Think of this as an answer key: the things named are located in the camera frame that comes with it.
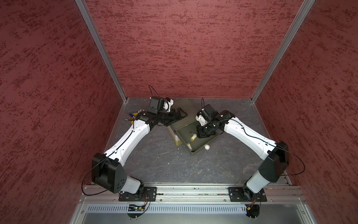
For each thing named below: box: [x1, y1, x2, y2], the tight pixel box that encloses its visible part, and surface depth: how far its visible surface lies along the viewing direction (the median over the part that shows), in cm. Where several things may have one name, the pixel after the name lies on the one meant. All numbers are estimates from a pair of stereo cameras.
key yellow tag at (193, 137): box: [190, 133, 198, 142], surface depth 81 cm
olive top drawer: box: [169, 119, 222, 156], surface depth 80 cm
